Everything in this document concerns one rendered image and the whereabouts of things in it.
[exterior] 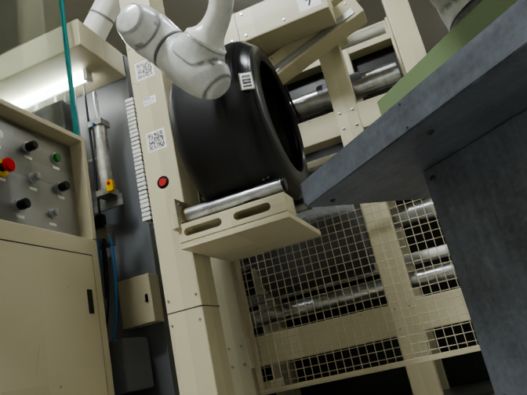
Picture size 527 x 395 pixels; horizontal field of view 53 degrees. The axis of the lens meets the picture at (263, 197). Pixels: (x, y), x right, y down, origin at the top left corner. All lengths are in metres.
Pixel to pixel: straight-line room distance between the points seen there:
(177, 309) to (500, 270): 1.22
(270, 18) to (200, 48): 1.06
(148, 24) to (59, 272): 0.76
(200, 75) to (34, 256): 0.71
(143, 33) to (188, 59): 0.12
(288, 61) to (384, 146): 1.65
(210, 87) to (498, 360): 0.78
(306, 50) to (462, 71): 1.73
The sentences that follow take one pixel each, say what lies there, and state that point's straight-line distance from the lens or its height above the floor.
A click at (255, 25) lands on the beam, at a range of 2.24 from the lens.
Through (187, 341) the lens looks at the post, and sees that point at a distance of 1.73.
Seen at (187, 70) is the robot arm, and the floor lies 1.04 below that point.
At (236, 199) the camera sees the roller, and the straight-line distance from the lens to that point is 1.62.
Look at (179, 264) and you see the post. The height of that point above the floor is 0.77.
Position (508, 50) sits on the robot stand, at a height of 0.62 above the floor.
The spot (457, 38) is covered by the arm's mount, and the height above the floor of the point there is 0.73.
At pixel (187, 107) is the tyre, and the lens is 1.63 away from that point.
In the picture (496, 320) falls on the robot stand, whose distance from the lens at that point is 0.72.
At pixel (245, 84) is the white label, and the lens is 1.59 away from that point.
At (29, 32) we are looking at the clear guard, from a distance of 2.01.
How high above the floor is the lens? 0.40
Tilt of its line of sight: 17 degrees up
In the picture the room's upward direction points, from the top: 13 degrees counter-clockwise
